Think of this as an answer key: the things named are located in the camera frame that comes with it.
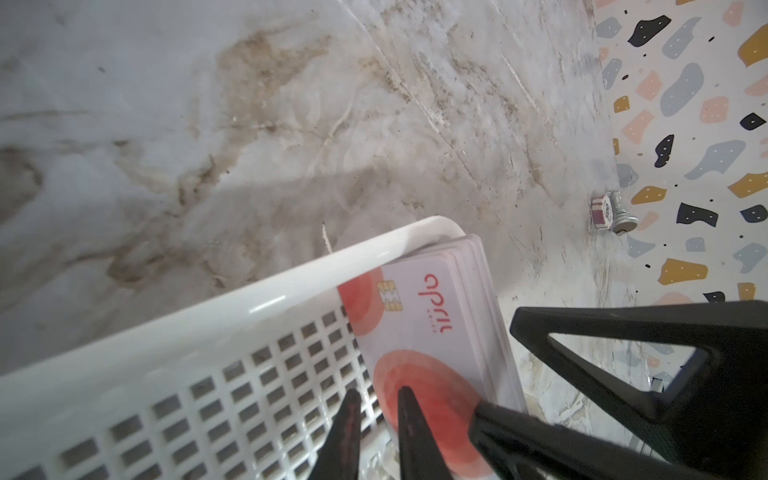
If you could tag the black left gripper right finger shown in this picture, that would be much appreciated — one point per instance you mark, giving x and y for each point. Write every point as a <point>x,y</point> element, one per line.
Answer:
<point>419,455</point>

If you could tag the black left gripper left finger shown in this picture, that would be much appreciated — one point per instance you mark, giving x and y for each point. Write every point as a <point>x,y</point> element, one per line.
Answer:
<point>339,457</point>

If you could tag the white plastic slotted basket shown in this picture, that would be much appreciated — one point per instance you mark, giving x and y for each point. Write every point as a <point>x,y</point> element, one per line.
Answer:
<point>243,386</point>

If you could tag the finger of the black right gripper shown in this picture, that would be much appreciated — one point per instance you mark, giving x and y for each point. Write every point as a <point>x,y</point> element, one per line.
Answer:
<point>519,446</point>
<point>705,403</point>

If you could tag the red white credit card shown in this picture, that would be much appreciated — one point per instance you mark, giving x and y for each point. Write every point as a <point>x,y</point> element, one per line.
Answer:
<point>487,321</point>
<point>411,319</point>

